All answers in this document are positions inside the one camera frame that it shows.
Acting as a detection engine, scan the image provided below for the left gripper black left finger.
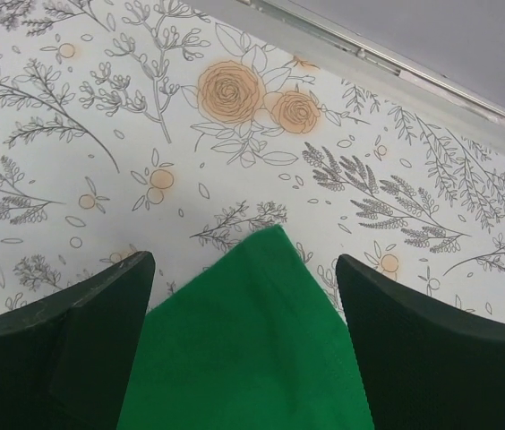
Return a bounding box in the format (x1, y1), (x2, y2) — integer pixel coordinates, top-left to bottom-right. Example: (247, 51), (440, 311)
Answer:
(0, 252), (155, 429)

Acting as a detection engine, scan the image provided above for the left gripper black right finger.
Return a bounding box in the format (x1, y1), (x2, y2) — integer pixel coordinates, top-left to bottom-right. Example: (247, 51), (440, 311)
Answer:
(336, 254), (505, 429)

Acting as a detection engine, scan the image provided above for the green t-shirt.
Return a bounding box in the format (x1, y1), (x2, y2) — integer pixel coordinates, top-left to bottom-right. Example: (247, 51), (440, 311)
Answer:
(118, 226), (373, 430)

